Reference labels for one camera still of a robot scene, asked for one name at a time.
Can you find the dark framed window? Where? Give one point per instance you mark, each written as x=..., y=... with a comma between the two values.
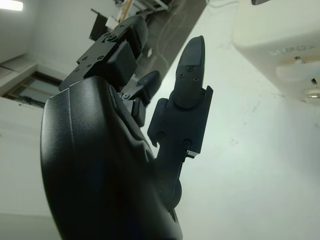
x=30, y=87

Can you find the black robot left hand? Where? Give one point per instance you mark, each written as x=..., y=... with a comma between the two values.
x=95, y=155

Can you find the black panel on stand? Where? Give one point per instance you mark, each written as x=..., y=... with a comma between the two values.
x=98, y=25

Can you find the white two-slot toaster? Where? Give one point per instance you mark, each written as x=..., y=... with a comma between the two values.
x=275, y=37

